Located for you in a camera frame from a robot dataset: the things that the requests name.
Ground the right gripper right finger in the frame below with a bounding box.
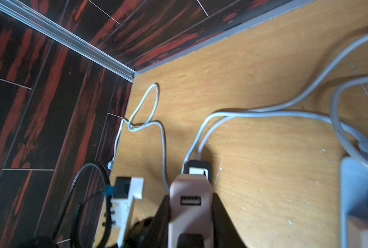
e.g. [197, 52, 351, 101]
[212, 193, 246, 248]

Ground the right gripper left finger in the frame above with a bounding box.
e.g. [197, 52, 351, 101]
[138, 195, 170, 248]

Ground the black power strip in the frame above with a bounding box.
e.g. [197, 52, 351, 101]
[182, 160, 212, 183]

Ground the white power strip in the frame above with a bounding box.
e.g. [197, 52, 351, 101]
[340, 157, 368, 248]

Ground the white power cable right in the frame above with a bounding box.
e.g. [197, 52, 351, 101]
[181, 29, 368, 179]

